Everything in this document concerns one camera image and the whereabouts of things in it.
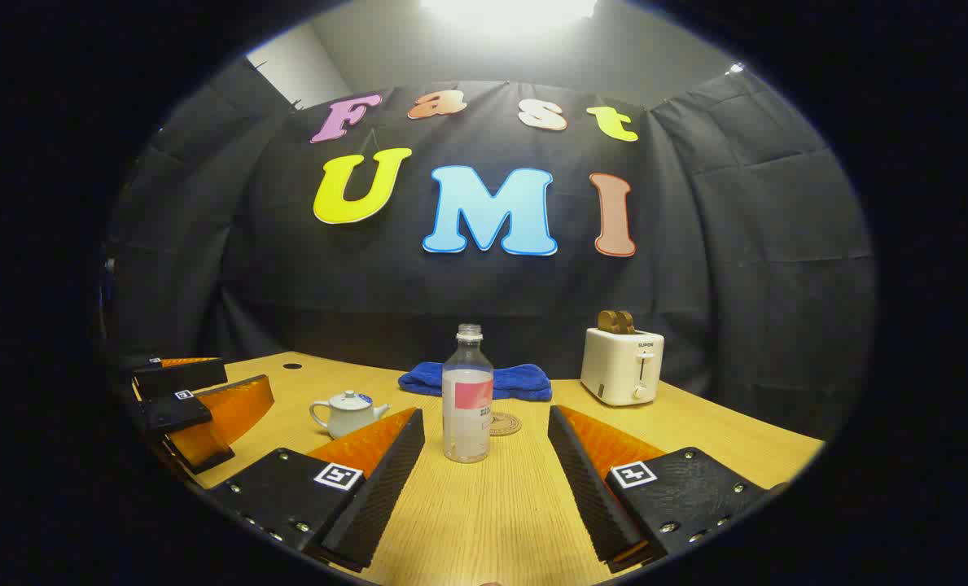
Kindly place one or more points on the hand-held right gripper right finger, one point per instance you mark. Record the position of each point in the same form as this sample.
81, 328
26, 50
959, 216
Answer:
585, 488

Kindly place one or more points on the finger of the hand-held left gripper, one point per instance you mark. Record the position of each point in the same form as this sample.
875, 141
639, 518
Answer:
182, 376
166, 413

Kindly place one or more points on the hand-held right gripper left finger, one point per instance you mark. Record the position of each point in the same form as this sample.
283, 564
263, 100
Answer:
386, 496

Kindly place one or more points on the round wooden coaster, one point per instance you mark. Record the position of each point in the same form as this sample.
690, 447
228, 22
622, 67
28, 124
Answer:
506, 424

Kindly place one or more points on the clear plastic water bottle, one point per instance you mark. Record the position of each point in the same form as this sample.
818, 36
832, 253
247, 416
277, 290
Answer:
467, 407

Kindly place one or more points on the white toaster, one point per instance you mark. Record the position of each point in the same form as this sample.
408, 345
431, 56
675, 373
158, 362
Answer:
614, 370

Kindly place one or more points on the blue towel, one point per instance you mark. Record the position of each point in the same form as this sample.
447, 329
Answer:
524, 381

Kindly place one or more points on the brown toast slice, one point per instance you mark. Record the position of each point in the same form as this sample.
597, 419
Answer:
625, 323
607, 321

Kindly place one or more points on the ceiling light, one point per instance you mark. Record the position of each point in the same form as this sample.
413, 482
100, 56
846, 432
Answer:
508, 12

